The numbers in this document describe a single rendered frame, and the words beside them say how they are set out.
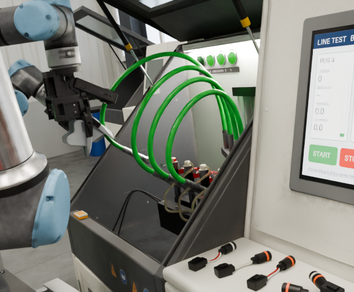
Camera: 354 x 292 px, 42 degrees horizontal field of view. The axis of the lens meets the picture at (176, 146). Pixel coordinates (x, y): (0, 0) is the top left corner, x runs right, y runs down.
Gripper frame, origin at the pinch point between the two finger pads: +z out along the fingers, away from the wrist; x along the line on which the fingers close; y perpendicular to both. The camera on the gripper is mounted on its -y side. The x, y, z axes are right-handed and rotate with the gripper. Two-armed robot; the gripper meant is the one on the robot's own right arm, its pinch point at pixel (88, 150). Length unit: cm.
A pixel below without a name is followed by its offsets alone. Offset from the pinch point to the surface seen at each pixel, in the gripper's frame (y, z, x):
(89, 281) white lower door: -3, 48, -32
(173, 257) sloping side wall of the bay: -7.1, 23.0, 22.0
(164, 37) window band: -341, -51, -550
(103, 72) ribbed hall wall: -294, -9, -715
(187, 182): -18.3, 10.7, 12.9
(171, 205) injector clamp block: -25.4, 23.6, -10.6
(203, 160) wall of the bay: -57, 21, -39
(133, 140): -13.4, 0.7, -3.4
